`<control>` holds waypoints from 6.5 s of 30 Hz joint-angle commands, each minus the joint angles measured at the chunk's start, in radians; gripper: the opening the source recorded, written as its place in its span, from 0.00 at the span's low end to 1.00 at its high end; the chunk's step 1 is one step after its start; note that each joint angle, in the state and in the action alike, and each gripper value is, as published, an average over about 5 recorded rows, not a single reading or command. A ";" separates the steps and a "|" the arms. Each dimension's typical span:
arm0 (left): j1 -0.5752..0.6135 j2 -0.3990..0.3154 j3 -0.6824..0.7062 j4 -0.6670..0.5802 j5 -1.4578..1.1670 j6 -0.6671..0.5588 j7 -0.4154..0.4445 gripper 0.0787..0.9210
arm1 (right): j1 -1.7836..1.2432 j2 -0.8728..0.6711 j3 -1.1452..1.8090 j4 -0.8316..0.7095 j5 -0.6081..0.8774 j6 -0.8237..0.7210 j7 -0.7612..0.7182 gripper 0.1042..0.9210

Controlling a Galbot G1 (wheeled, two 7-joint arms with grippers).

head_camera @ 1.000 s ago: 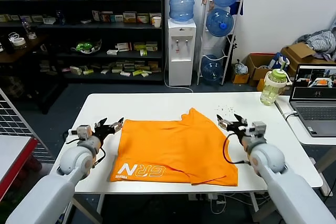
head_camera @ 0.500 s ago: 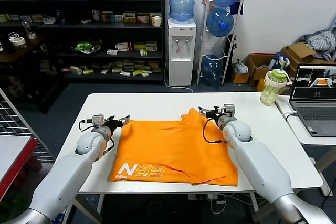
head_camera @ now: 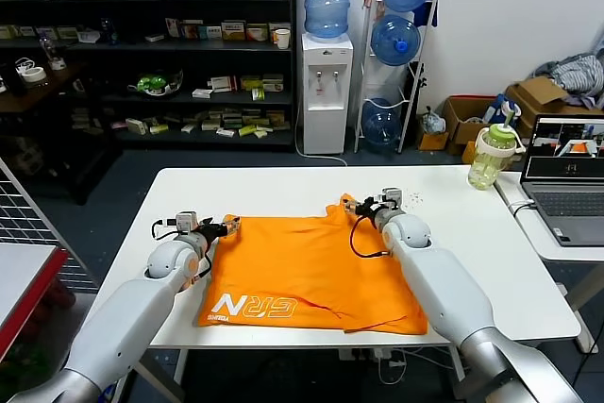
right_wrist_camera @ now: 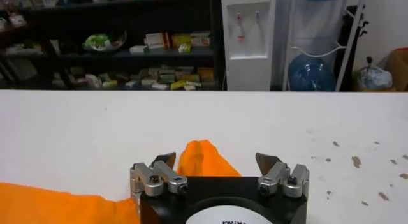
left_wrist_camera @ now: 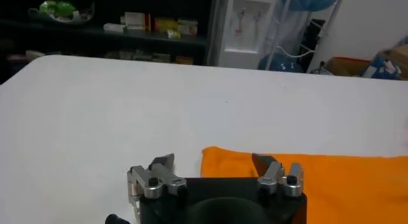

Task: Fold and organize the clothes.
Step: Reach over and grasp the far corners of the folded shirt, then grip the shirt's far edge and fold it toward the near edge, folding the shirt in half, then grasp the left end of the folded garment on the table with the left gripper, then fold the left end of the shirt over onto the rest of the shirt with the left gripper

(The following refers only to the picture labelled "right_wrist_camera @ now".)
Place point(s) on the glass bowl with green items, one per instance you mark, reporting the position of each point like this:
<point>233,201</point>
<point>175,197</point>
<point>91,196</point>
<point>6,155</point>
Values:
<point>102,41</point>

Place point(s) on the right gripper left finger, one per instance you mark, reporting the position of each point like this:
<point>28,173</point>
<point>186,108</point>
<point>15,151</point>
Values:
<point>153,183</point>

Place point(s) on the tied clear plastic bag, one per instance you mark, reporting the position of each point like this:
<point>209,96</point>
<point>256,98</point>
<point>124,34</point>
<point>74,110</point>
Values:
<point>374,77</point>

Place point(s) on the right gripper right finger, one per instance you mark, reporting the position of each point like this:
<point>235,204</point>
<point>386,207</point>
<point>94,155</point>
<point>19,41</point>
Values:
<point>274,177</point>

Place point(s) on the black metal stand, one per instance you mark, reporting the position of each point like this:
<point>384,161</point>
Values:
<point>345,30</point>

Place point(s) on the white metal jug rack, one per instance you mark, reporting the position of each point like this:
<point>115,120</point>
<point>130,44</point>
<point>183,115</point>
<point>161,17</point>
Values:
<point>345,59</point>

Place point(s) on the open brown cardboard box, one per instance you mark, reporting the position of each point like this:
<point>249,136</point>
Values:
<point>398,69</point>

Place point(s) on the orange t-shirt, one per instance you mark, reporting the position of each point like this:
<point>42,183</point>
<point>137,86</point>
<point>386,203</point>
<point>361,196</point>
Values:
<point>63,206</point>

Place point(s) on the white work table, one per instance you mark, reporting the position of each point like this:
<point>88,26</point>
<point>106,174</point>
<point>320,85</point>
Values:
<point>95,132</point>

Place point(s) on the white red medicine box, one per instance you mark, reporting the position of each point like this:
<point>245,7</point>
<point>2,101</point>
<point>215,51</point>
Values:
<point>156,40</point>

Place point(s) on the white water dispenser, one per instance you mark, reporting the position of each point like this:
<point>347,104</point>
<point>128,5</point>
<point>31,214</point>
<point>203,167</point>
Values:
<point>248,72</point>

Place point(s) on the black shelving unit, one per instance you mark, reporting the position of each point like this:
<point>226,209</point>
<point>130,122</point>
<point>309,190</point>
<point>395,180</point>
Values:
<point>143,54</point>

